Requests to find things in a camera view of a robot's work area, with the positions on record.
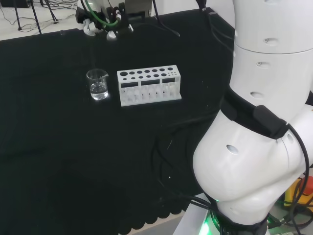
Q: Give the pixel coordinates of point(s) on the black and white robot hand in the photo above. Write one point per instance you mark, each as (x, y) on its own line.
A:
(115, 14)

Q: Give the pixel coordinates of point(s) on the white test tube rack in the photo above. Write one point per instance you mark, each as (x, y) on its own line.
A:
(146, 93)

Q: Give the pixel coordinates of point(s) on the small clear glass beaker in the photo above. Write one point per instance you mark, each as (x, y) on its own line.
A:
(97, 90)

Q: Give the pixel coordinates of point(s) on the black tripod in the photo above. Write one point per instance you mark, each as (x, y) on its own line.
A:
(36, 17)

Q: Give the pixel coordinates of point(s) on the black bench cloth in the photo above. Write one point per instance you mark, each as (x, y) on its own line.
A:
(61, 137)

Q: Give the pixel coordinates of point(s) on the yellow stop button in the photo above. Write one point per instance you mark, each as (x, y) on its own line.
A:
(291, 195)

